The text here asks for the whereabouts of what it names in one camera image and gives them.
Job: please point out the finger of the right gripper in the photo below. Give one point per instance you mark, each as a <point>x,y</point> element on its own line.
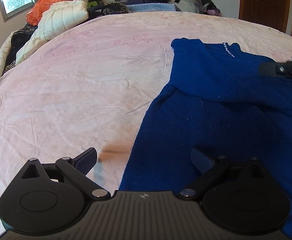
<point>276,69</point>

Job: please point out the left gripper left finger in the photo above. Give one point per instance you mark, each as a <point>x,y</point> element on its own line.
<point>47,198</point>

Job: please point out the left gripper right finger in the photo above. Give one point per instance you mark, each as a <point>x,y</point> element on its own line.
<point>240,197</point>

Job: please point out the blue beaded sweater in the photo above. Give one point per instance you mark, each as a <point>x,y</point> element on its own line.
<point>217,101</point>

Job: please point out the purple bag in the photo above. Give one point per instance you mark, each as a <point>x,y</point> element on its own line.
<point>213,12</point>

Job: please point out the pink bed blanket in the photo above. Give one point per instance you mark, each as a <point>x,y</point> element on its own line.
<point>91,86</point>

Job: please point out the light blue towel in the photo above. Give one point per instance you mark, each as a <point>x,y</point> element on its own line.
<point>152,7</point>

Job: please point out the dark patterned garment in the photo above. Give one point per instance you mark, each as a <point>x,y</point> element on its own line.
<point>114,8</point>

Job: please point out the cream quilted jacket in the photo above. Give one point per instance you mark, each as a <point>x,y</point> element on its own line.
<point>60,17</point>

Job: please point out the orange plastic bag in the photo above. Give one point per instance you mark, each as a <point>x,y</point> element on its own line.
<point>41,6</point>

